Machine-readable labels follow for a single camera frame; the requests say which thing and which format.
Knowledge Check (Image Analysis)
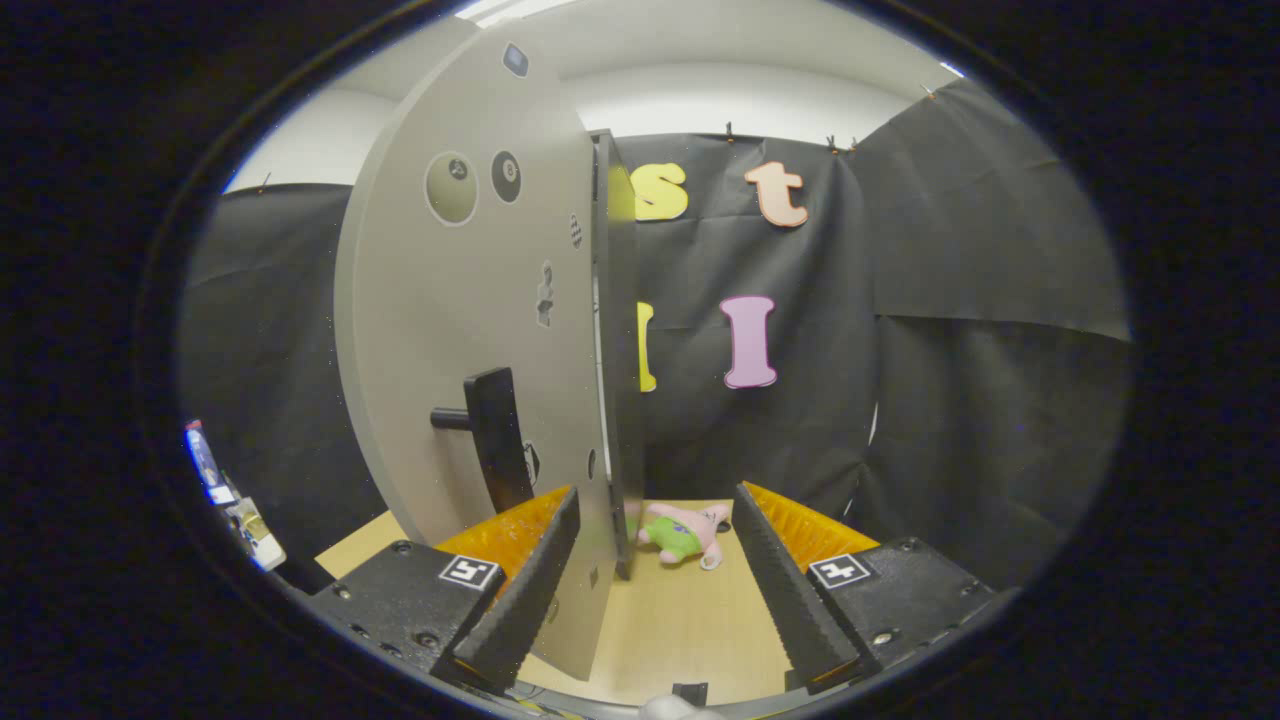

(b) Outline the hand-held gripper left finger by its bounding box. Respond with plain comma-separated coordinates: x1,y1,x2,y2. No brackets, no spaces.
303,485,583,694

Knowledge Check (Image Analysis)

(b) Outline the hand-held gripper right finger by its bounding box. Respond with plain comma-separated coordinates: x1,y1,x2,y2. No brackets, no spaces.
733,482,1001,701

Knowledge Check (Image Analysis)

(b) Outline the grey shoe cabinet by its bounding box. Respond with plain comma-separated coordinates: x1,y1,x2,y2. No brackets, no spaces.
590,128,647,583

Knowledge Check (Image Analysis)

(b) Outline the pink green plush toy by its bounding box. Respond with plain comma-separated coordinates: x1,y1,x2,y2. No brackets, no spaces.
637,503,732,571

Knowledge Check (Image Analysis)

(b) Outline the white gold-label box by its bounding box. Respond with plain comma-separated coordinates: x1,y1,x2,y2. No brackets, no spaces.
225,495,288,572

